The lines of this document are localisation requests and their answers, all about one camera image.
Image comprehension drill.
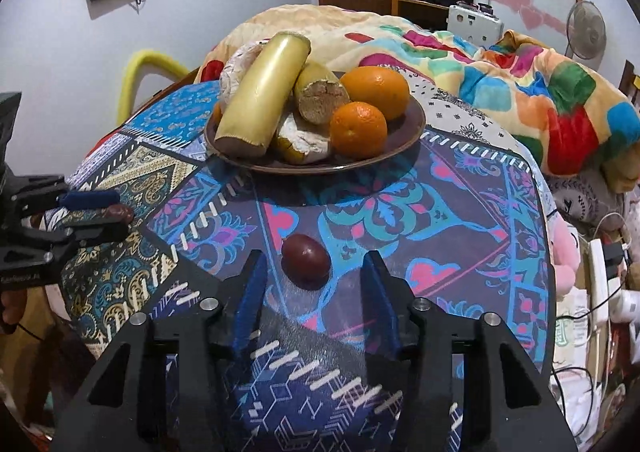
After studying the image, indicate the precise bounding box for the standing fan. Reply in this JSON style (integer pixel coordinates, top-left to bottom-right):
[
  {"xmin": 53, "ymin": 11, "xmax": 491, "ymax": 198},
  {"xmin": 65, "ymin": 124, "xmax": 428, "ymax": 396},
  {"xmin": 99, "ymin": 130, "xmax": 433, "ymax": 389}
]
[{"xmin": 565, "ymin": 0, "xmax": 608, "ymax": 62}]

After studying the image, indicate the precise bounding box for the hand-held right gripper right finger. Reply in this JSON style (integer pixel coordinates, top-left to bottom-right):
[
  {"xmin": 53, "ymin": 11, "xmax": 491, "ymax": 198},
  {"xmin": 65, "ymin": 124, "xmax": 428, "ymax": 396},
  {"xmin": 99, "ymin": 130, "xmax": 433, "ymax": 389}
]
[{"xmin": 362, "ymin": 249, "xmax": 581, "ymax": 452}]

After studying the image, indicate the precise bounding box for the white patterned sheet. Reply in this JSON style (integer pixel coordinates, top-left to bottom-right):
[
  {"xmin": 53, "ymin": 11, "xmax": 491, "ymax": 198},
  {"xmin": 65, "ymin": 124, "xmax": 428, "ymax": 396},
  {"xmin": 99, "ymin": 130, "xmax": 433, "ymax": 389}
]
[{"xmin": 410, "ymin": 82, "xmax": 521, "ymax": 149}]

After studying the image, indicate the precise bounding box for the purple plate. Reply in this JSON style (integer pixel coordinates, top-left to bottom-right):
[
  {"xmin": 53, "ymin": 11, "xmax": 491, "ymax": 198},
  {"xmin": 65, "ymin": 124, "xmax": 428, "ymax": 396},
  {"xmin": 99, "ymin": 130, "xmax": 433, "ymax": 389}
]
[{"xmin": 204, "ymin": 70, "xmax": 427, "ymax": 176}]

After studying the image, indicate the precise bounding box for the white power strip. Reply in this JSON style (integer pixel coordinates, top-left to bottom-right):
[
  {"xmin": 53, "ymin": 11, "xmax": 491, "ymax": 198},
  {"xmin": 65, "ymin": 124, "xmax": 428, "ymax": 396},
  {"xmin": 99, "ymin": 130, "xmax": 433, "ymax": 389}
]
[{"xmin": 589, "ymin": 238, "xmax": 625, "ymax": 328}]

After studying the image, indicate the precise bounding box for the red jujube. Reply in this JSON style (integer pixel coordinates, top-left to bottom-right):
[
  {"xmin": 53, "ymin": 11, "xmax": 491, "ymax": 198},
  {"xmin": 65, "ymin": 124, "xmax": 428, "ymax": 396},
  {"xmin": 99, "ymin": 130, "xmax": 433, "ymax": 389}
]
[
  {"xmin": 102, "ymin": 203, "xmax": 135, "ymax": 224},
  {"xmin": 281, "ymin": 233, "xmax": 332, "ymax": 290}
]

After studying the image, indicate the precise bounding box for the white box appliance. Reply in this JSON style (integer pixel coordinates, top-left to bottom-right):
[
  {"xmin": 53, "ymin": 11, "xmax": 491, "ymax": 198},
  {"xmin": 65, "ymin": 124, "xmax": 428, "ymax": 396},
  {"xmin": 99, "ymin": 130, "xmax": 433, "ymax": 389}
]
[{"xmin": 446, "ymin": 4, "xmax": 503, "ymax": 44}]

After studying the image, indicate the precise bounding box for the short sugarcane piece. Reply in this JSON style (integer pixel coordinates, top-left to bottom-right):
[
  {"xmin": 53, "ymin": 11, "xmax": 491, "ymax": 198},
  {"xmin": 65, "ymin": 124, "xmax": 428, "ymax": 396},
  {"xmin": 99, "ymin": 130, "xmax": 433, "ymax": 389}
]
[{"xmin": 292, "ymin": 62, "xmax": 349, "ymax": 125}]

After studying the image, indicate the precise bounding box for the person's left hand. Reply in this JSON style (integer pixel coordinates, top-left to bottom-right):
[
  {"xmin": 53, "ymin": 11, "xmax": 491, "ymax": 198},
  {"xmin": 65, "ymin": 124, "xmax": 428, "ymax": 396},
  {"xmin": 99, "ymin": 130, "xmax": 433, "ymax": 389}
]
[{"xmin": 0, "ymin": 289, "xmax": 28, "ymax": 329}]

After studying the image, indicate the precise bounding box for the blue patterned mat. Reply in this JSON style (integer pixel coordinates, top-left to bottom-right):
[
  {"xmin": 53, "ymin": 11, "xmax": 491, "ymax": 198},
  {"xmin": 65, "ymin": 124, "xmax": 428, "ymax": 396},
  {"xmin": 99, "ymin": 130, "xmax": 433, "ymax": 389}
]
[{"xmin": 45, "ymin": 80, "xmax": 553, "ymax": 452}]

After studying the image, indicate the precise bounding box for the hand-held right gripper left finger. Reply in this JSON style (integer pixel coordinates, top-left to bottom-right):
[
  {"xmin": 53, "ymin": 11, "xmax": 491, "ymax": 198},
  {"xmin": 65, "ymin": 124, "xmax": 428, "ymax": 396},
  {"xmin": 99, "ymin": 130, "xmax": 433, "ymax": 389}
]
[{"xmin": 50, "ymin": 249, "xmax": 271, "ymax": 452}]

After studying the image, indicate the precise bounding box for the yellow padded tube frame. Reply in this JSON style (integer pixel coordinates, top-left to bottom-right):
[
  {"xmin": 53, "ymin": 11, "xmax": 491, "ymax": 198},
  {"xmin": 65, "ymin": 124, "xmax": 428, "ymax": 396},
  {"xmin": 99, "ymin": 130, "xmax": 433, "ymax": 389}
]
[{"xmin": 116, "ymin": 50, "xmax": 191, "ymax": 125}]

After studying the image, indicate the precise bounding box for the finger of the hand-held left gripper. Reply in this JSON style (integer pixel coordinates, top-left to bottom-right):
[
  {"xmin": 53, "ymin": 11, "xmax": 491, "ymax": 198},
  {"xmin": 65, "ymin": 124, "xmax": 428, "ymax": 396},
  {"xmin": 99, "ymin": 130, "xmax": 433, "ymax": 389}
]
[
  {"xmin": 42, "ymin": 221, "xmax": 132, "ymax": 263},
  {"xmin": 15, "ymin": 175, "xmax": 122, "ymax": 218}
]

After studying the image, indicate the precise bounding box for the wooden headboard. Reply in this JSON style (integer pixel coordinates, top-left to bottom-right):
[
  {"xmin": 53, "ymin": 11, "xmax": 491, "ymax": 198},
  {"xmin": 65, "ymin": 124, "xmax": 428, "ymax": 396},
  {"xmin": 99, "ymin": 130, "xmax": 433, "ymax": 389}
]
[{"xmin": 622, "ymin": 60, "xmax": 640, "ymax": 109}]

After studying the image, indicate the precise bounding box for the large orange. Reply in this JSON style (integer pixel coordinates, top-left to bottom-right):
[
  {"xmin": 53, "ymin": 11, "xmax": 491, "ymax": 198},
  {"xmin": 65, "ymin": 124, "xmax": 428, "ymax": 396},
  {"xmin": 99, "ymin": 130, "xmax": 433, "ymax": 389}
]
[{"xmin": 340, "ymin": 66, "xmax": 411, "ymax": 122}]

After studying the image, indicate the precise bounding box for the long sugarcane piece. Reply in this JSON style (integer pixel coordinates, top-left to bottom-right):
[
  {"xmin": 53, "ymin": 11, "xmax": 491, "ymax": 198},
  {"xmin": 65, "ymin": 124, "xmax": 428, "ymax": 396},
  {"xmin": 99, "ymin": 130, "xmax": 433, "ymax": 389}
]
[{"xmin": 214, "ymin": 31, "xmax": 312, "ymax": 158}]

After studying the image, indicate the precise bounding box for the colourful patchwork blanket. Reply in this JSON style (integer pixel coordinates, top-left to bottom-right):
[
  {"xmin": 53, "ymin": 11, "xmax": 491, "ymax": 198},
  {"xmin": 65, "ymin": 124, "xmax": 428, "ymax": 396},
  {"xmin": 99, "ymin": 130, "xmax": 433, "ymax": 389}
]
[{"xmin": 195, "ymin": 5, "xmax": 640, "ymax": 194}]

